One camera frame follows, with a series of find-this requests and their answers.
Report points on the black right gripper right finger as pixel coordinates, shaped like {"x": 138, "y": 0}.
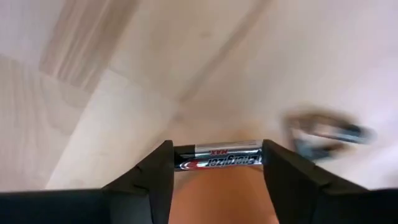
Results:
{"x": 295, "y": 186}

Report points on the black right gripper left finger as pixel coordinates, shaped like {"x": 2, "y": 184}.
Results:
{"x": 140, "y": 193}

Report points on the silver battery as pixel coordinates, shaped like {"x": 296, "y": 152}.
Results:
{"x": 217, "y": 157}
{"x": 329, "y": 127}

